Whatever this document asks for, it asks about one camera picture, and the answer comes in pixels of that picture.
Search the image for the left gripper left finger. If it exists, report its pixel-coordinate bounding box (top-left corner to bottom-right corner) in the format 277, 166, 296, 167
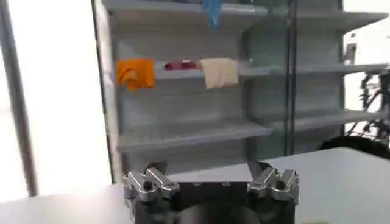
122, 162, 180, 203

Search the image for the grey metal shelf rack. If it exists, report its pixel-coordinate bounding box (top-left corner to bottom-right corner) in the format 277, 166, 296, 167
93, 0, 390, 185

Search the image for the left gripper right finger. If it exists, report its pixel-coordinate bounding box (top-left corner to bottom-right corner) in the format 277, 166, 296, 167
246, 161, 300, 201

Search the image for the grey window frame post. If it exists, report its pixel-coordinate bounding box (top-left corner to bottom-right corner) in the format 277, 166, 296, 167
0, 0, 40, 198

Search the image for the black metal frame stand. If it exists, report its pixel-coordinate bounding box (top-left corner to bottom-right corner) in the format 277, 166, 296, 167
344, 69, 390, 144

